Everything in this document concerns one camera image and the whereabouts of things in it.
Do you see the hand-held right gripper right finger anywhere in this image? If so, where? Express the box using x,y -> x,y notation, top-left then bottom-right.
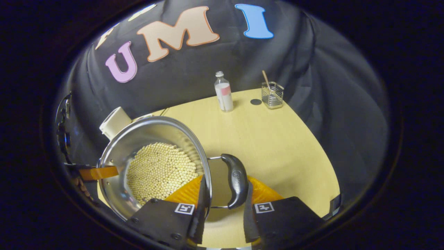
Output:
243,175 -> 325,243

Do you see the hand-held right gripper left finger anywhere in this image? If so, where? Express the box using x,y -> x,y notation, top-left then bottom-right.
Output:
125,175 -> 211,249

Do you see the steel pot with black handles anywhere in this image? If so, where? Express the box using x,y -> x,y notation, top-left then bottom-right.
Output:
97,116 -> 249,222

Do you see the pile of yellow soybeans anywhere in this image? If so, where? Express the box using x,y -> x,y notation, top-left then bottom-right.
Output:
126,142 -> 199,205

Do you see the white boxy appliance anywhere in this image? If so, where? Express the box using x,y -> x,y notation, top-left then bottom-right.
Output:
99,107 -> 132,141

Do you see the clear bottle with pink label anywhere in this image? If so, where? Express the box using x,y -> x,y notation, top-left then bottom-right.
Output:
214,71 -> 234,112

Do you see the wooden chopstick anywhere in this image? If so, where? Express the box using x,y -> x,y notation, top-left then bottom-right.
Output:
262,70 -> 273,91

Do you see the wire mesh utensil holder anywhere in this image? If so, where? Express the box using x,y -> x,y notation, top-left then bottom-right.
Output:
261,81 -> 284,109

